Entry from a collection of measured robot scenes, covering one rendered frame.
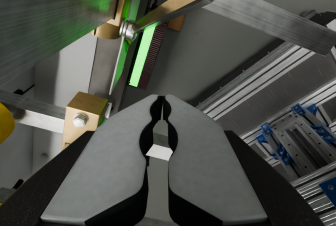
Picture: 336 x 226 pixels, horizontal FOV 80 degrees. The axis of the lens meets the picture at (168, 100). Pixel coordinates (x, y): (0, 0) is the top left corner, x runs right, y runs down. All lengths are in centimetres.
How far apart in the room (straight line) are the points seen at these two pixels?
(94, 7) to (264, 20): 19
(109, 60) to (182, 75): 80
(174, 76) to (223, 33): 36
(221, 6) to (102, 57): 28
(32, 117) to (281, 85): 104
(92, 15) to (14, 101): 25
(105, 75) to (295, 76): 92
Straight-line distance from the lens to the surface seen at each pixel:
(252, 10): 27
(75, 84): 60
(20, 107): 38
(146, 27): 20
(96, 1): 18
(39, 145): 79
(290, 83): 117
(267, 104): 117
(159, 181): 180
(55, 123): 37
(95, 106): 33
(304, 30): 31
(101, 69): 47
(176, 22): 105
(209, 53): 119
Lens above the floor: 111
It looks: 60 degrees down
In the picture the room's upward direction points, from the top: 180 degrees counter-clockwise
